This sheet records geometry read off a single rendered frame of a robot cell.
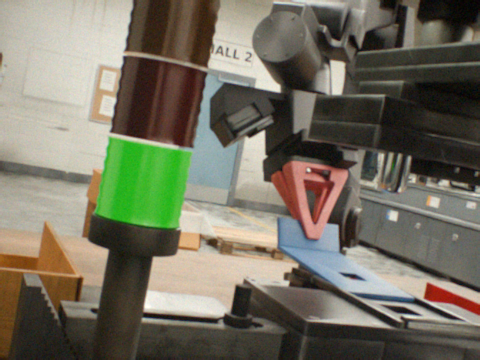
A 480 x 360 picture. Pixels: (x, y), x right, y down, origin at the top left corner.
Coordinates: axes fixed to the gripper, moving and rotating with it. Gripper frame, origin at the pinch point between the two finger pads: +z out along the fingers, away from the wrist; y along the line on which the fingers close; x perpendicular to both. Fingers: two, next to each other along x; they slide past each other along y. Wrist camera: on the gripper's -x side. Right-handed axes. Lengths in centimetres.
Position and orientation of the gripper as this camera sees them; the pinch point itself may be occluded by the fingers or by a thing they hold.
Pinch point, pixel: (311, 232)
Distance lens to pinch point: 72.6
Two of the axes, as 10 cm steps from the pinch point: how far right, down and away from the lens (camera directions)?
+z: 0.0, 9.4, -3.4
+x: 9.2, 1.3, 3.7
